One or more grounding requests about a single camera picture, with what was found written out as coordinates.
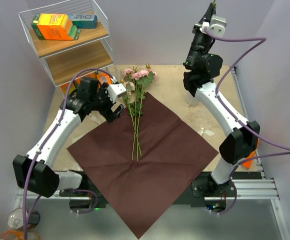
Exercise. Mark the white ribbed vase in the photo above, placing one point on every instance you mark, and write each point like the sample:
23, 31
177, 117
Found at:
191, 100

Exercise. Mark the white wire wooden shelf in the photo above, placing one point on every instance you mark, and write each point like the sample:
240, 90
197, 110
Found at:
61, 59

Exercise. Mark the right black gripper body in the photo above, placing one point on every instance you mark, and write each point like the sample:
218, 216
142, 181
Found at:
200, 45

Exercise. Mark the white printed ribbon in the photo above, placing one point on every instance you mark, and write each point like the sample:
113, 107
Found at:
95, 119

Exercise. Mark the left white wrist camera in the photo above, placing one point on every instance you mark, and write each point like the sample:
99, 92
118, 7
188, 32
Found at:
116, 91

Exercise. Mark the orange razor package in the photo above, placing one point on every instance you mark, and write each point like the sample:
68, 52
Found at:
247, 165

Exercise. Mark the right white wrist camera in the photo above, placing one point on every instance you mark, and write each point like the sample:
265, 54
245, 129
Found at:
216, 26

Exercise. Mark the metal tin can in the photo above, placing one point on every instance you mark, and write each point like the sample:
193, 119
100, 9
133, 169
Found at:
15, 219

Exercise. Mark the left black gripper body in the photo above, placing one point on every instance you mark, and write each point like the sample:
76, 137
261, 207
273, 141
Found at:
103, 104

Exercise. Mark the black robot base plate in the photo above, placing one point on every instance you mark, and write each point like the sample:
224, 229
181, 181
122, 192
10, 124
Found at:
154, 192

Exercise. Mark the teal box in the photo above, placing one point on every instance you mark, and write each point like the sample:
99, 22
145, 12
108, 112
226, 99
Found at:
84, 21

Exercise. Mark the orange sponge pack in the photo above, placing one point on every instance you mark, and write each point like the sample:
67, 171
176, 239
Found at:
54, 26

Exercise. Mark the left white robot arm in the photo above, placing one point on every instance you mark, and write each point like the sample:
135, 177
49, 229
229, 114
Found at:
33, 171

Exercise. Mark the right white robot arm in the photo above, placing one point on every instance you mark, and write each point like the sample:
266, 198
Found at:
201, 69

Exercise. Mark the red wrapping paper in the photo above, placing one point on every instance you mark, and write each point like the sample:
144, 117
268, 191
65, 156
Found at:
168, 144

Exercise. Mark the pink flower bunch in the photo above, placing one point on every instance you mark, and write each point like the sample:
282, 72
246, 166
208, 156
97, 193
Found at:
136, 81

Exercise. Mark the orange blister pack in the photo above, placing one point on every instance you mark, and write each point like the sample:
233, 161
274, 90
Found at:
103, 78

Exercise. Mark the cream white flower stem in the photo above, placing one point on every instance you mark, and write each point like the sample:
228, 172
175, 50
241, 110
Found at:
214, 3

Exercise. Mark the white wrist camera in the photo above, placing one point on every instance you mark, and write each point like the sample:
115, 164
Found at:
216, 26
116, 91

